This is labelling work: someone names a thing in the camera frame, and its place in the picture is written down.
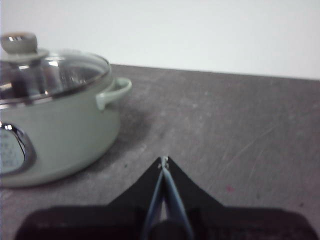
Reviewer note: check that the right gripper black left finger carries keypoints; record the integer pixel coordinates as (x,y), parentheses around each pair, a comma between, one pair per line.
(100,222)

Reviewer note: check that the glass lid with green knob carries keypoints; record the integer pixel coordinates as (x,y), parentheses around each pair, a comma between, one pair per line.
(18,43)

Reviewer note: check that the sage green electric cooking pot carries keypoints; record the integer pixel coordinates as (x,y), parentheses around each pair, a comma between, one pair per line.
(65,130)

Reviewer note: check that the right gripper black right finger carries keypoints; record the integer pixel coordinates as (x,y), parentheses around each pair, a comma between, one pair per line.
(237,225)

